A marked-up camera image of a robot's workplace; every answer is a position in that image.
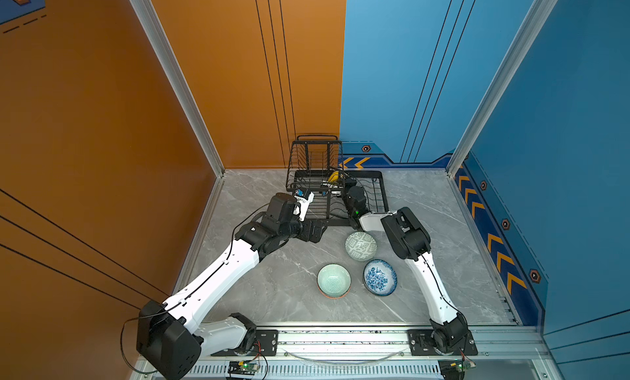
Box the green circuit board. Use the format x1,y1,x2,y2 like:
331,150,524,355
226,361,261,379
438,360,477,380

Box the grey-green patterned bowl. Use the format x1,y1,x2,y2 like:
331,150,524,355
345,232,377,262

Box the green circuit board right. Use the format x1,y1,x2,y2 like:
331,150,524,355
438,360,477,380

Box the black wire dish rack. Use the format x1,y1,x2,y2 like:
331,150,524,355
285,134,389,229

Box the blue white floral bowl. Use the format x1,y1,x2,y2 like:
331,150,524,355
364,259,398,296

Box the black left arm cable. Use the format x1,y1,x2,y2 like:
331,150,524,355
120,300,171,372

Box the aluminium corner post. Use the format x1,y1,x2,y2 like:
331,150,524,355
129,0,225,178
446,0,559,178

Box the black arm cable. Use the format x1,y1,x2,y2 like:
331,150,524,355
120,300,171,372
417,251,461,327

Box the mint green bowl red rim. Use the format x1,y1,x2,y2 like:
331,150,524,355
317,264,351,299

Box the green circuit board left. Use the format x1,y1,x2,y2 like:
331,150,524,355
226,361,261,379

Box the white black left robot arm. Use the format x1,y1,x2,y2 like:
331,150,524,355
136,190,327,379

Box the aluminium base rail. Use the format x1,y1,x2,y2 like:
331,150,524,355
129,323,562,380

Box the aluminium corner post right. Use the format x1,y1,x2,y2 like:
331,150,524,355
446,0,559,178

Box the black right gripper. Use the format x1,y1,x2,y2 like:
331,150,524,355
336,172,359,218

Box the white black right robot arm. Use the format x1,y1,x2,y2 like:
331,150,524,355
341,178,473,355

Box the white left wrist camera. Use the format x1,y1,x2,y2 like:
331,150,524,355
294,189,314,222

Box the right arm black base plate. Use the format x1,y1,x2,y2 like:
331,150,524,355
407,328,478,357

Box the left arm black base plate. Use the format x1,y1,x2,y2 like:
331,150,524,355
213,329,279,358

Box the aluminium corner post left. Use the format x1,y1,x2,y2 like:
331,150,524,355
129,0,225,178

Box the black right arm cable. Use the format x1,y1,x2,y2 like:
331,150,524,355
417,251,461,327

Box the yellow bowl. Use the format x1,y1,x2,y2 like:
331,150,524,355
326,171,340,184

